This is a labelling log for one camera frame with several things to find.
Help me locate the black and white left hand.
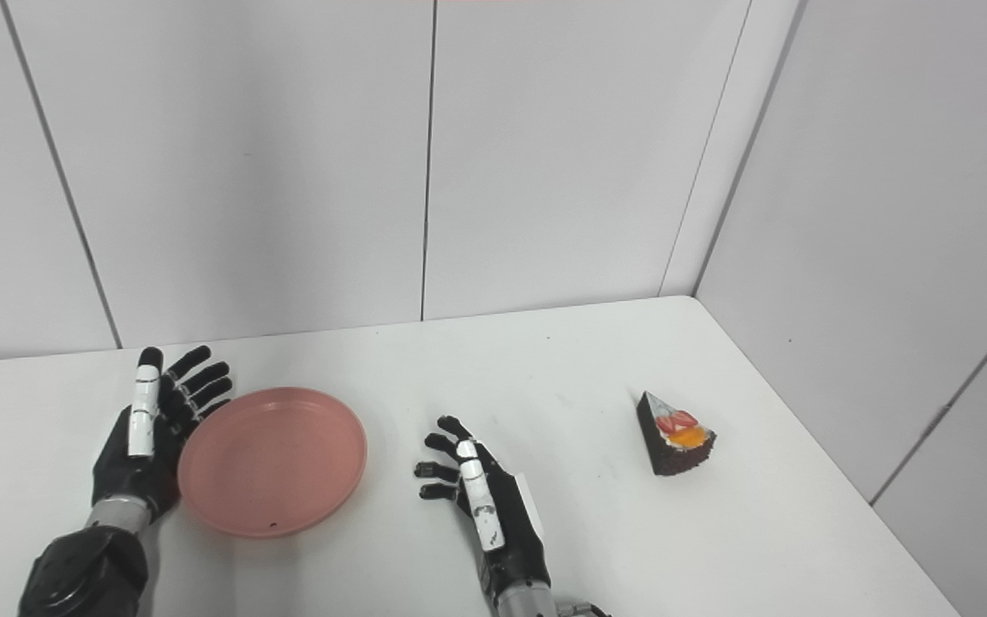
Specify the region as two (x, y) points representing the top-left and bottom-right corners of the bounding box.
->
(90, 345), (235, 523)

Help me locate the black and white right hand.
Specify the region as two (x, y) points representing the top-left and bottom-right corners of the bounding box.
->
(413, 415), (553, 594)

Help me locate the pink round plate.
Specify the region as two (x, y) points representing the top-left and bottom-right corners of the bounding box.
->
(177, 387), (368, 539)

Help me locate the chocolate cake slice with fruit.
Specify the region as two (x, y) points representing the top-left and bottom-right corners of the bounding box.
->
(637, 391), (718, 478)

